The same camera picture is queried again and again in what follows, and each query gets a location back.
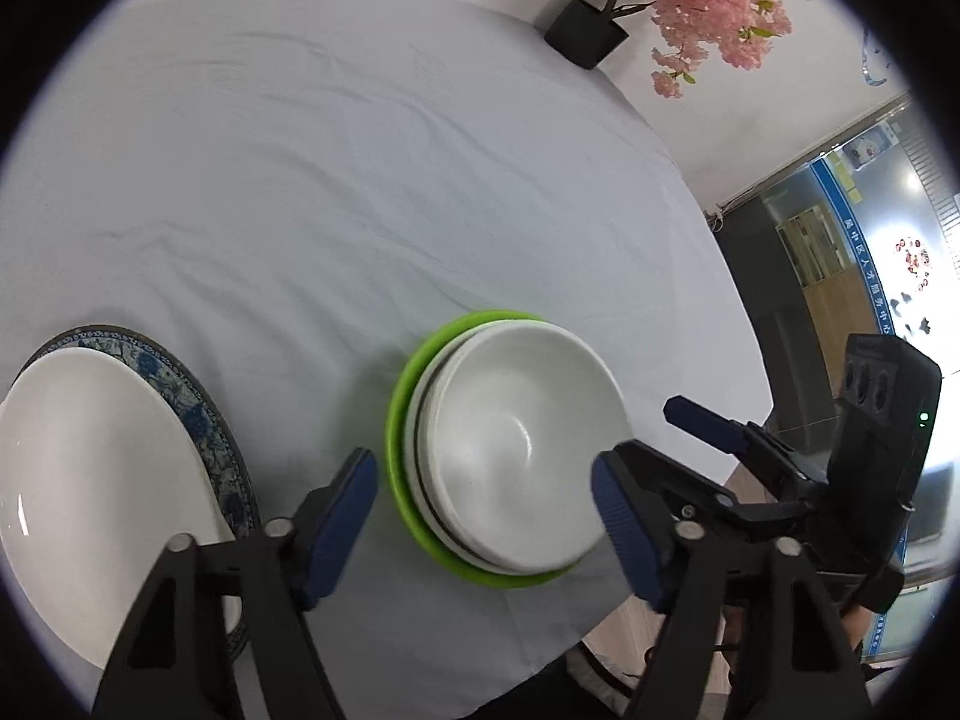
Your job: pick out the blue patterned plate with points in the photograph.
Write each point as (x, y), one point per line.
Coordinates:
(202, 420)

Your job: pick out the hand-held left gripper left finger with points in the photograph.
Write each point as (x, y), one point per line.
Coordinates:
(337, 532)

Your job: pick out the white scalloped plate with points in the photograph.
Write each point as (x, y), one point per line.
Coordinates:
(90, 480)

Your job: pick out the person's dark clothing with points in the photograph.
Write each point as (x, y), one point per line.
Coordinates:
(540, 697)

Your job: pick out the green plastic bowl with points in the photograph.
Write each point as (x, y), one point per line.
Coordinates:
(396, 427)

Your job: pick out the large white bowl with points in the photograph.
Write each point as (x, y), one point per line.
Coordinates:
(412, 435)

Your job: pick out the glass door with blue stripe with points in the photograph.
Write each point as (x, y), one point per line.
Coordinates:
(862, 240)

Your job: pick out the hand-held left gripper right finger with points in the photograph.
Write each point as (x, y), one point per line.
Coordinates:
(626, 532)

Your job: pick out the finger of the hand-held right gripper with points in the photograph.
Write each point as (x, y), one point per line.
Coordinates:
(750, 517)
(705, 424)

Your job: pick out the black square plant pot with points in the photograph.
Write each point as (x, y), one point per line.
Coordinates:
(581, 34)

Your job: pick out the grey tablecloth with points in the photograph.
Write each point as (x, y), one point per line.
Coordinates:
(337, 202)

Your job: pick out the small white bowl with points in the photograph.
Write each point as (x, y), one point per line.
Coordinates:
(525, 427)

